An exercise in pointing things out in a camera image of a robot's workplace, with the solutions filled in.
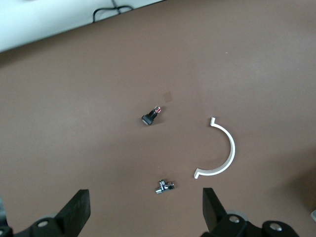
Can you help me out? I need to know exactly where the white curved bracket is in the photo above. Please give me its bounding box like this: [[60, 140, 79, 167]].
[[193, 117, 236, 180]]

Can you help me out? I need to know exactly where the small black switch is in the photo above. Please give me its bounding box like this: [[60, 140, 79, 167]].
[[141, 105, 162, 127]]

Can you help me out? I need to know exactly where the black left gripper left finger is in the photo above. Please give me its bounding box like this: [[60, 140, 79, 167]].
[[17, 189, 91, 237]]

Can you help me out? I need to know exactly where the black cable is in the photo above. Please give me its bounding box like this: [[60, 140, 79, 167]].
[[92, 0, 135, 23]]

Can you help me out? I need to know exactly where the chrome metal fitting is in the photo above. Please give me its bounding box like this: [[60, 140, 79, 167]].
[[155, 179, 176, 195]]

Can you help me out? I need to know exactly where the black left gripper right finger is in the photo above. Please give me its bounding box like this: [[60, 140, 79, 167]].
[[202, 188, 249, 237]]

